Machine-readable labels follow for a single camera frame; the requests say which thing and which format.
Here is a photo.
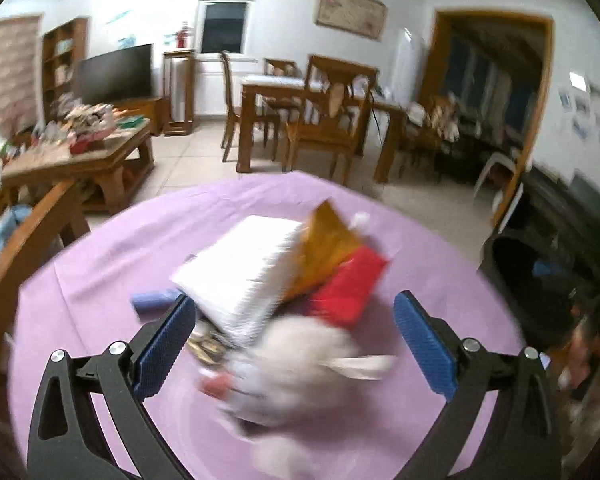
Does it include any wooden coffee table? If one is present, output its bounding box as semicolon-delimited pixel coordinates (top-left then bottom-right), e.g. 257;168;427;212
0;120;156;218

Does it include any wooden dining table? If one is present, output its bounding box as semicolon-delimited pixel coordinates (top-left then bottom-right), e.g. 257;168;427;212
236;74;411;183

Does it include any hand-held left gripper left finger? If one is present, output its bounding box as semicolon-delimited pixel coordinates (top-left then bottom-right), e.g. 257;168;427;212
27;294;197;480

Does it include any black television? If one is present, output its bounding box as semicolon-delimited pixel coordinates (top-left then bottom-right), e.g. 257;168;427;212
75;43;154;106

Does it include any purple tablecloth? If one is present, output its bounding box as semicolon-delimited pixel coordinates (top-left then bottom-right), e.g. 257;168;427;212
7;171;526;480

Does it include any white framed window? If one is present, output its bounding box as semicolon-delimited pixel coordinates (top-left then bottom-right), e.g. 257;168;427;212
197;0;262;56

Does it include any black trash bin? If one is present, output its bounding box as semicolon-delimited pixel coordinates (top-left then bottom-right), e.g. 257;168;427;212
480;234;588;361

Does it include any red packet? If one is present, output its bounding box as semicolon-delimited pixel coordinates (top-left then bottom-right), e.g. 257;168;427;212
307;245;392;331

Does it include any tall wooden plant stand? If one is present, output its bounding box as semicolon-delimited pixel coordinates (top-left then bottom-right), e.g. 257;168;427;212
162;49;197;137

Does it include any wooden door frame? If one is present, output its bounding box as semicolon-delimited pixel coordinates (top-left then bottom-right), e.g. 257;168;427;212
432;8;556;231

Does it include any wooden bookshelf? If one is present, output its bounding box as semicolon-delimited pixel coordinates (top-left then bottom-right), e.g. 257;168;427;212
42;17;90;111

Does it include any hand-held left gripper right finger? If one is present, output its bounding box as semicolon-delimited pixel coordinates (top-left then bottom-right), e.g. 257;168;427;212
394;290;563;480

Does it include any red tray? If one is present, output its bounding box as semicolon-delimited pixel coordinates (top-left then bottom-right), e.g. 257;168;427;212
69;132;107;156

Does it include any striped roller blind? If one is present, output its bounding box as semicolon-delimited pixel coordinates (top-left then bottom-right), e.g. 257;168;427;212
0;13;45;133

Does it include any large framed picture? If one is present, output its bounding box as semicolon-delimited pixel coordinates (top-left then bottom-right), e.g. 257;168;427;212
314;0;388;42

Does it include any wooden television cabinet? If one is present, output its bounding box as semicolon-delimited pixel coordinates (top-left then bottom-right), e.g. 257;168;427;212
112;96;166;137

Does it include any blue cloth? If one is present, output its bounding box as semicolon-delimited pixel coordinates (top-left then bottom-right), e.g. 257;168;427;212
0;205;33;286

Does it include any person's right hand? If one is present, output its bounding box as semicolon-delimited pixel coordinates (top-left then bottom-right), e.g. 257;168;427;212
559;322;600;411

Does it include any white standing air conditioner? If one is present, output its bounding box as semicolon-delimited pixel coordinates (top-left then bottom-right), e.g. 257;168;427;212
395;27;426;106

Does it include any small purple roll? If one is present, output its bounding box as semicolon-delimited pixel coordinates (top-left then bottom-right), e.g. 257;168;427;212
131;287;181;317

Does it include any wooden armchair with white cushion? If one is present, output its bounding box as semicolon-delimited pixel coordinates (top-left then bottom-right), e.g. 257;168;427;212
0;178;91;376

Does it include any wooden dining chair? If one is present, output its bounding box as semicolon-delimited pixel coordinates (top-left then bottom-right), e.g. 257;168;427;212
281;55;379;186
412;95;462;182
219;51;281;163
264;58;301;79

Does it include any white plastic chair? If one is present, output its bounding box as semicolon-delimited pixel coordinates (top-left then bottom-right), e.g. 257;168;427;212
472;152;526;231

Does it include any gold foil bag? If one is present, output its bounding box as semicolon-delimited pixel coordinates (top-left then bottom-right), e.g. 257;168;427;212
282;199;366;303

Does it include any white plush toy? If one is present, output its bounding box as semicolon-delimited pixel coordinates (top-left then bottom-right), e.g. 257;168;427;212
200;317;397;480

